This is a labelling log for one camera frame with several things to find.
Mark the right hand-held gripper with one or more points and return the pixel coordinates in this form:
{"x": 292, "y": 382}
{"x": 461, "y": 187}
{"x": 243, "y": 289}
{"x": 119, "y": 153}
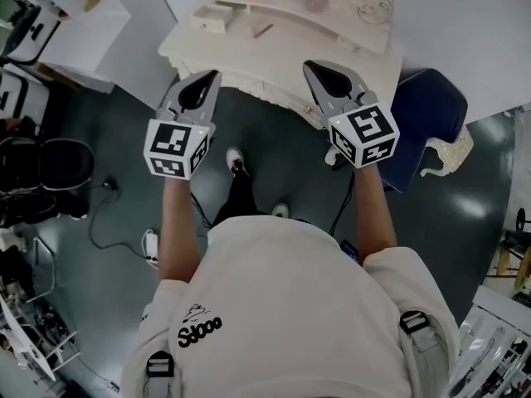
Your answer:
{"x": 367, "y": 133}

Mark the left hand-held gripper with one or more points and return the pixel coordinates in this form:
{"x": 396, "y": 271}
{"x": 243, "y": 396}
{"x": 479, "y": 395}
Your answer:
{"x": 170, "y": 141}

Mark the white vanity drawer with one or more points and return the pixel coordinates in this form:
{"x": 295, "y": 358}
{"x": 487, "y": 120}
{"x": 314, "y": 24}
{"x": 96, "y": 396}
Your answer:
{"x": 209, "y": 18}

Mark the round pink perfume bottle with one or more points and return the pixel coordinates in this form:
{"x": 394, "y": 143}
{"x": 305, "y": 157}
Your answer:
{"x": 317, "y": 1}

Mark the brown makeup pencil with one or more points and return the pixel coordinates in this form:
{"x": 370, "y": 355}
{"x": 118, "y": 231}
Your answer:
{"x": 263, "y": 30}

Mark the person's left forearm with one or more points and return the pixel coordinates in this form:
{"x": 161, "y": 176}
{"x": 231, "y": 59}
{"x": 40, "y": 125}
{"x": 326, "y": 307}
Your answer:
{"x": 176, "y": 226}

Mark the person's right forearm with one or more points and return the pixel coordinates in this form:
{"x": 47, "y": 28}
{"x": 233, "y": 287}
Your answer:
{"x": 373, "y": 214}

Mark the white ornate vanity table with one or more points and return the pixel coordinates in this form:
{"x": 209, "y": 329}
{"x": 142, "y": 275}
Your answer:
{"x": 282, "y": 56}

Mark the person's white shoe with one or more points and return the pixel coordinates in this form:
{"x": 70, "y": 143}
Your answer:
{"x": 235, "y": 158}
{"x": 281, "y": 210}

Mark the blue cushioned stool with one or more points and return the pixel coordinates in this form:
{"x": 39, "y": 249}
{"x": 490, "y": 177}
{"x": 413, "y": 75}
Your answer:
{"x": 427, "y": 114}

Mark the person's black trousers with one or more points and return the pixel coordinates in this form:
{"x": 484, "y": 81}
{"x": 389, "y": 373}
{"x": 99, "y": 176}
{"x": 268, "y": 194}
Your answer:
{"x": 240, "y": 199}

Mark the white cabinet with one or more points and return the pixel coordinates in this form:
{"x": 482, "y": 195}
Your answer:
{"x": 91, "y": 31}

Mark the white power strip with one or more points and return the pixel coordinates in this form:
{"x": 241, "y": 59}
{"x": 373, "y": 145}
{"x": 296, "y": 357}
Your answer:
{"x": 150, "y": 246}

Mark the black round chair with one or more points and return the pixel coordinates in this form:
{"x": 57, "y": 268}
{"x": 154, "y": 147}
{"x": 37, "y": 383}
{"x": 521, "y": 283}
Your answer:
{"x": 50, "y": 168}

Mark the black waist device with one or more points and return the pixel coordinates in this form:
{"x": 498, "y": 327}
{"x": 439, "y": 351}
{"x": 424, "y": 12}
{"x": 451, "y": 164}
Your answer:
{"x": 349, "y": 251}

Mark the person's white shirt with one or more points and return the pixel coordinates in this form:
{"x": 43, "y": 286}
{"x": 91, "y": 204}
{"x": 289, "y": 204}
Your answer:
{"x": 282, "y": 305}

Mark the wooden easel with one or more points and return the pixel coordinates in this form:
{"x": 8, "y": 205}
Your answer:
{"x": 514, "y": 247}

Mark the white side table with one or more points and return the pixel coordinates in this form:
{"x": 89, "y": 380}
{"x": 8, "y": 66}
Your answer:
{"x": 25, "y": 338}

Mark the printed poster sheets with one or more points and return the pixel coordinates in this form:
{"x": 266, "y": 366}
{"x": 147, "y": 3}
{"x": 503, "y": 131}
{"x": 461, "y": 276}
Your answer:
{"x": 493, "y": 346}

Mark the metal frame chair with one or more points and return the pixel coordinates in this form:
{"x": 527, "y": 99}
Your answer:
{"x": 43, "y": 272}

